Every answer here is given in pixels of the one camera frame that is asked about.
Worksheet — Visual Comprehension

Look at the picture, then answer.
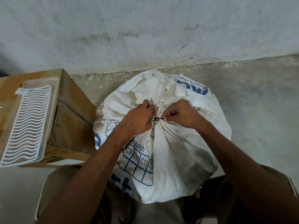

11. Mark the person's right hand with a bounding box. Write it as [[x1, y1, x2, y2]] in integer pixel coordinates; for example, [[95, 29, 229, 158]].
[[161, 99, 206, 130]]

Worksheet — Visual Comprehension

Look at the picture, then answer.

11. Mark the person's left hand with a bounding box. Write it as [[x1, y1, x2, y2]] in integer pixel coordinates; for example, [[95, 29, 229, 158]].
[[117, 99, 156, 139]]

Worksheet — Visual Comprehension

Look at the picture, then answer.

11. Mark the black tie string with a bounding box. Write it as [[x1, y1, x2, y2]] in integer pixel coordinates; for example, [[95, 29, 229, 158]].
[[151, 111, 178, 122]]

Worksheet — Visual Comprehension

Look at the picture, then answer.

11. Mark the white woven sack blue print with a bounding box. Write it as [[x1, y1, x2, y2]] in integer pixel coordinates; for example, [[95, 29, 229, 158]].
[[93, 69, 232, 204]]

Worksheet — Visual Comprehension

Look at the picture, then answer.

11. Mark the person's right forearm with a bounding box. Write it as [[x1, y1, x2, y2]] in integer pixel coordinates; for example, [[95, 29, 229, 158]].
[[198, 121, 299, 224]]

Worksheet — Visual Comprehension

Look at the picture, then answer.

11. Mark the person's left forearm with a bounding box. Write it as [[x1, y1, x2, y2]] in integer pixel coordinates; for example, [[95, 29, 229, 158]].
[[35, 125, 132, 224]]

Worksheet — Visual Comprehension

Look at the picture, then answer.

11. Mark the brown cardboard box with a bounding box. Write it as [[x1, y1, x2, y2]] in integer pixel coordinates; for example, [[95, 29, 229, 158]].
[[0, 69, 97, 169]]

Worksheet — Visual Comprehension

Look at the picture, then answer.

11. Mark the black sandal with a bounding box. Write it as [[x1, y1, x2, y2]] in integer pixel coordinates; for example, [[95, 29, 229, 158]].
[[117, 201, 142, 224], [181, 195, 205, 224]]

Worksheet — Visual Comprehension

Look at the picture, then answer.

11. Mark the clear plastic tray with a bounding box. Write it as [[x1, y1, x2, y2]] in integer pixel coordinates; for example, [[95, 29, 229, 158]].
[[0, 77, 61, 168]]

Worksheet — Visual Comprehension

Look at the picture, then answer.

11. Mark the white wavy grid insert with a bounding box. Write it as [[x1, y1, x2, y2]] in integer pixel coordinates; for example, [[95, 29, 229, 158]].
[[0, 85, 52, 167]]

